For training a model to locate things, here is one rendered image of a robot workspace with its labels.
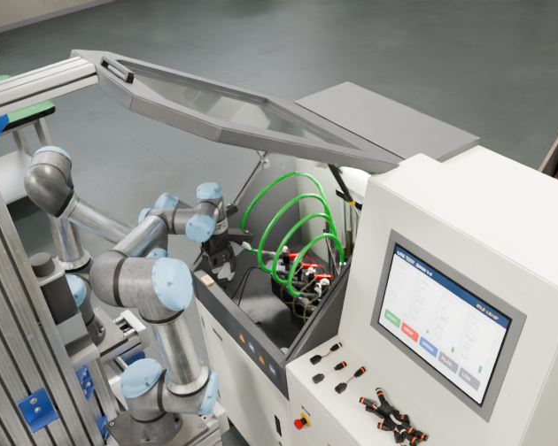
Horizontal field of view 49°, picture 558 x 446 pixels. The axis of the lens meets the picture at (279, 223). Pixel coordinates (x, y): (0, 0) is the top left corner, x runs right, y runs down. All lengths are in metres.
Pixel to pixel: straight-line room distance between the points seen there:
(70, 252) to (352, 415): 1.05
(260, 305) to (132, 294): 1.16
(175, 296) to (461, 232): 0.75
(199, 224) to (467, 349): 0.79
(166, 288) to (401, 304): 0.77
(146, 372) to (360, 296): 0.71
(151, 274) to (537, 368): 0.93
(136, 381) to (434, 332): 0.82
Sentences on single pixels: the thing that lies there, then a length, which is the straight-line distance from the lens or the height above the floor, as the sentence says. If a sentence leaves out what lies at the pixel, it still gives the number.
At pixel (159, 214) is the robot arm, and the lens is 1.77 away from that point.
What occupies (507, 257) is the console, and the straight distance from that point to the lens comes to 1.59.
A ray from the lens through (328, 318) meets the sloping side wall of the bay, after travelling 2.07.
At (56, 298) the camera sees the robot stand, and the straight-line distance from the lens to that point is 1.76.
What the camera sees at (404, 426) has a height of 1.02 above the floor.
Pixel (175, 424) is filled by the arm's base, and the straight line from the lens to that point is 1.88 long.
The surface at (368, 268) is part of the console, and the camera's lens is 1.94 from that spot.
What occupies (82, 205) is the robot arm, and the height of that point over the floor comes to 1.57.
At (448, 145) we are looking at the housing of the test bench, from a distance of 2.14.
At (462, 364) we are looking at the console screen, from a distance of 1.77.
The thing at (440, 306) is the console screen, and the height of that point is 1.33.
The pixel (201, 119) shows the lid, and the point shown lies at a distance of 1.48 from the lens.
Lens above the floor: 2.52
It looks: 35 degrees down
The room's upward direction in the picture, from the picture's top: 6 degrees counter-clockwise
